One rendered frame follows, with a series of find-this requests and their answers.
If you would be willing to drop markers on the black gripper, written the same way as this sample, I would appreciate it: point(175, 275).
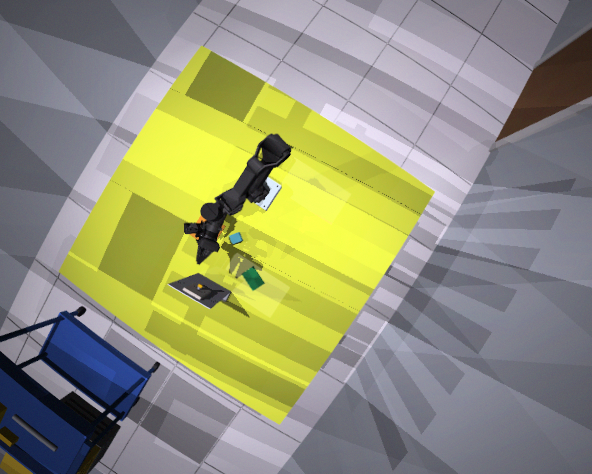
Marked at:
point(208, 244)

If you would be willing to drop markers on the dark grey panel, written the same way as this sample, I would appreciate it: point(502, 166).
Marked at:
point(209, 295)

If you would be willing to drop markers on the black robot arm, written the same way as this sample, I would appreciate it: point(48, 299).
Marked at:
point(249, 185)

